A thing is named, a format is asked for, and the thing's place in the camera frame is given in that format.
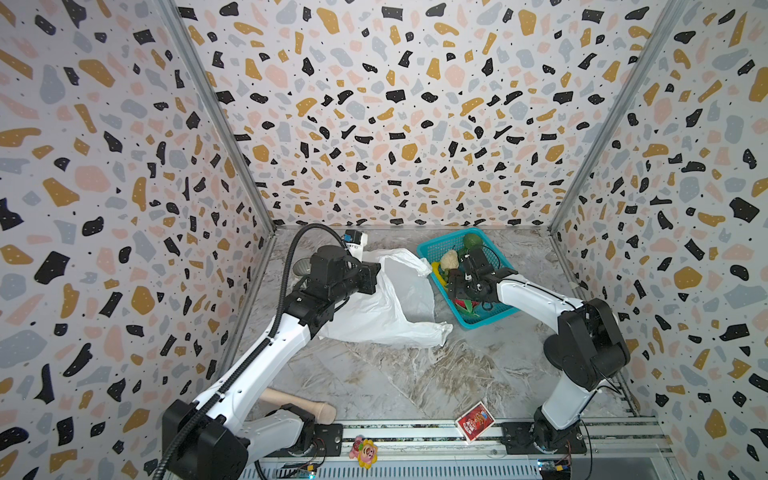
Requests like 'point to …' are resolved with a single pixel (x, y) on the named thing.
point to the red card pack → (475, 421)
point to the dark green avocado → (472, 240)
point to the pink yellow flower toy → (365, 451)
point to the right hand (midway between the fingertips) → (457, 284)
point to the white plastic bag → (402, 311)
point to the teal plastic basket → (493, 257)
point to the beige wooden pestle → (323, 412)
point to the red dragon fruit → (467, 306)
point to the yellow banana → (436, 268)
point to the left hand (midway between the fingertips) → (381, 260)
